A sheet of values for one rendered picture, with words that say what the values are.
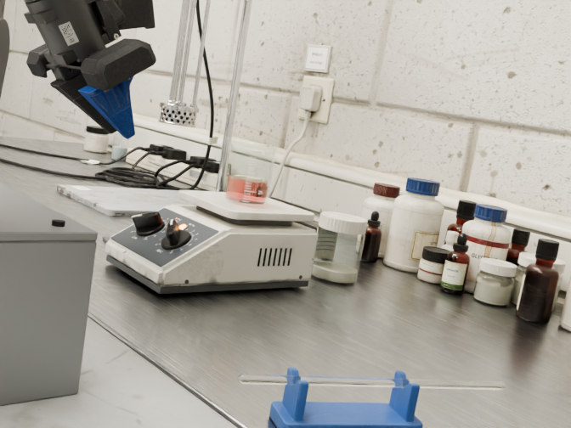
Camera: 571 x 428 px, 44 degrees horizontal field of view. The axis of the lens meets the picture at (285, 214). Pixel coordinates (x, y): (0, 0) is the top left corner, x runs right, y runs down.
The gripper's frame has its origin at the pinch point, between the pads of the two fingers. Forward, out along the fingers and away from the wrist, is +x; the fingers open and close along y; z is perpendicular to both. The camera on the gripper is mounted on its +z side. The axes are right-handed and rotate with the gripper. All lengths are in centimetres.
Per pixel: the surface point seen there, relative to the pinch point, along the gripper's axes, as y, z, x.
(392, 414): -40.2, -5.7, 16.1
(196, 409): -33.2, -15.5, 10.4
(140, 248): -4.7, -5.3, 13.4
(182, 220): -3.9, 0.5, 13.9
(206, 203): -5.4, 3.2, 13.0
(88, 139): 106, 29, 37
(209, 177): 54, 32, 40
